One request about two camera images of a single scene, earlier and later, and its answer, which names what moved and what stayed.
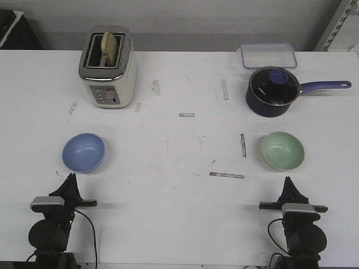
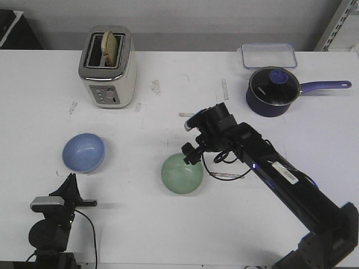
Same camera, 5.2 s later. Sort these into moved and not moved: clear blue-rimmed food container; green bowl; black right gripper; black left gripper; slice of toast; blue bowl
Moved: black right gripper; green bowl
Not moved: blue bowl; slice of toast; clear blue-rimmed food container; black left gripper
